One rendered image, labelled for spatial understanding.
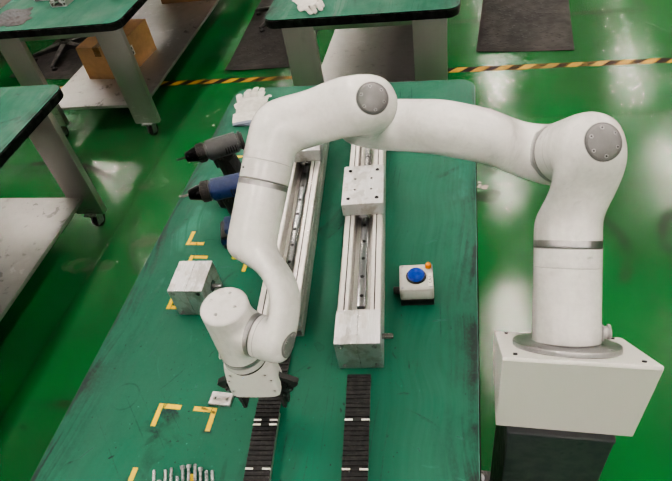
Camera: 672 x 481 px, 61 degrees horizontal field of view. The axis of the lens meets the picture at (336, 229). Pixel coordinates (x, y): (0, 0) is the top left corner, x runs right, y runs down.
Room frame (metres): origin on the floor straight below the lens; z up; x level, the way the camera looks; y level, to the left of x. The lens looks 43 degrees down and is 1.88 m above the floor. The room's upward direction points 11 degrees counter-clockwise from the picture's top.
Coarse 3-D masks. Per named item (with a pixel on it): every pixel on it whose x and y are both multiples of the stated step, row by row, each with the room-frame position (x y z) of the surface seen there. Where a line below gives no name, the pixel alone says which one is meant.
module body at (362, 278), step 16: (352, 144) 1.43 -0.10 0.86; (352, 160) 1.35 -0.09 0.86; (368, 160) 1.37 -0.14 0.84; (384, 160) 1.36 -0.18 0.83; (352, 224) 1.08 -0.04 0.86; (368, 224) 1.10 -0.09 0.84; (384, 224) 1.11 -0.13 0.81; (352, 240) 1.02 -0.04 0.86; (368, 240) 1.05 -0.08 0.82; (384, 240) 1.06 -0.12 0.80; (352, 256) 0.97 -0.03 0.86; (368, 256) 0.99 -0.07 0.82; (384, 256) 1.01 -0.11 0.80; (352, 272) 0.93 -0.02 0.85; (368, 272) 0.94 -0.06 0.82; (384, 272) 0.96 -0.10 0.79; (352, 288) 0.89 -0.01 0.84; (368, 288) 0.89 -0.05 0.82; (384, 288) 0.91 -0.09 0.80; (352, 304) 0.85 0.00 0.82; (368, 304) 0.84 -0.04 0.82
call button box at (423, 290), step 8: (400, 272) 0.91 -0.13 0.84; (424, 272) 0.89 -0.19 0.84; (432, 272) 0.89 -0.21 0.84; (400, 280) 0.88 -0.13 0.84; (408, 280) 0.88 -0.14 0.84; (424, 280) 0.87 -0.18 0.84; (432, 280) 0.86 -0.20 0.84; (400, 288) 0.86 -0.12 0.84; (408, 288) 0.85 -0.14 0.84; (416, 288) 0.85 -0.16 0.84; (424, 288) 0.85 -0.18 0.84; (432, 288) 0.84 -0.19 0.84; (400, 296) 0.86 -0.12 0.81; (408, 296) 0.85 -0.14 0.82; (416, 296) 0.85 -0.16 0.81; (424, 296) 0.84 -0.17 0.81; (432, 296) 0.84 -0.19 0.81; (408, 304) 0.85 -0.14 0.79; (416, 304) 0.85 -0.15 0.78; (424, 304) 0.84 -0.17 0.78; (432, 304) 0.84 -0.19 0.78
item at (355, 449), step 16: (352, 384) 0.65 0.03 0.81; (368, 384) 0.64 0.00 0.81; (352, 400) 0.61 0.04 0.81; (368, 400) 0.61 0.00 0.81; (352, 416) 0.58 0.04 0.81; (368, 416) 0.57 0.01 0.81; (352, 432) 0.55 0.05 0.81; (368, 432) 0.54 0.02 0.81; (352, 448) 0.51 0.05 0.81; (368, 448) 0.51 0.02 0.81; (352, 464) 0.48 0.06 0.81; (352, 480) 0.45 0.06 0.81
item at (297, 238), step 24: (312, 168) 1.35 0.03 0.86; (288, 192) 1.26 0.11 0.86; (312, 192) 1.24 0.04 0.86; (288, 216) 1.18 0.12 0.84; (312, 216) 1.15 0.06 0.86; (288, 240) 1.11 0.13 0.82; (312, 240) 1.09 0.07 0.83; (288, 264) 1.01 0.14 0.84; (312, 264) 1.04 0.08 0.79; (264, 288) 0.92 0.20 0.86; (264, 312) 0.85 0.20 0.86
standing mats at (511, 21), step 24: (264, 0) 4.92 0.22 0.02; (504, 0) 4.03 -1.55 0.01; (528, 0) 3.95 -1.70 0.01; (552, 0) 3.87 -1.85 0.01; (480, 24) 3.74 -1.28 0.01; (504, 24) 3.66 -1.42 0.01; (528, 24) 3.59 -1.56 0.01; (552, 24) 3.53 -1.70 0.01; (240, 48) 4.10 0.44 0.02; (264, 48) 4.02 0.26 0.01; (480, 48) 3.39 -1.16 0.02; (504, 48) 3.34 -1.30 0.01; (528, 48) 3.28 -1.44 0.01; (552, 48) 3.22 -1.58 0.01; (48, 72) 4.35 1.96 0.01; (72, 72) 4.26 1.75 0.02
